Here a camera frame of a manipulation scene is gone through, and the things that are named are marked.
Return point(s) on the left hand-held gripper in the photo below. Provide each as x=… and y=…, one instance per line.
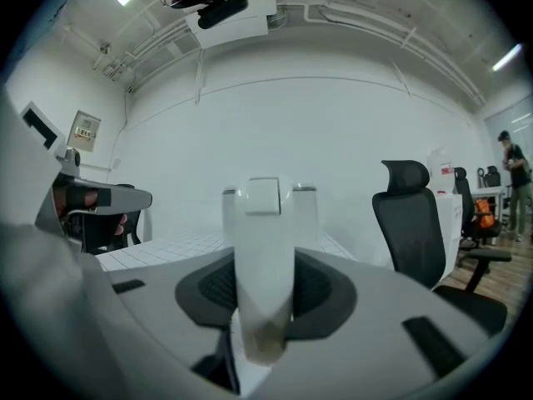
x=58, y=161

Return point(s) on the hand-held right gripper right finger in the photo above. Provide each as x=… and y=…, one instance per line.
x=375, y=327

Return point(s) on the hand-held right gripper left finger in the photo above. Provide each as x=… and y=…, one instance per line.
x=166, y=302

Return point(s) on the person's left hand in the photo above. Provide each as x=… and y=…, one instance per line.
x=121, y=225

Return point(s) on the black mesh office chair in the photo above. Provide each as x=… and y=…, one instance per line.
x=493, y=177
x=412, y=223
x=468, y=206

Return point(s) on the white water dispenser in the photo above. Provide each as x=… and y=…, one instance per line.
x=443, y=190

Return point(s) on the orange bag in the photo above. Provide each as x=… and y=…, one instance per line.
x=485, y=214

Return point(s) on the white office table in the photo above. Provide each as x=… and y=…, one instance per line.
x=493, y=191

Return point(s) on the white ceiling pipes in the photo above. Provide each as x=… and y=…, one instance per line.
x=437, y=63

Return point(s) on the white wall socket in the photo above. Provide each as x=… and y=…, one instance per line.
x=116, y=163

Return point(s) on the grey wall electrical panel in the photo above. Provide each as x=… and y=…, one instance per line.
x=84, y=131

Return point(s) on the ceiling security camera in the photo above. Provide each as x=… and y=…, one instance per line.
x=105, y=47

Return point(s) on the black head-mounted camera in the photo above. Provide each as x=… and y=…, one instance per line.
x=222, y=11

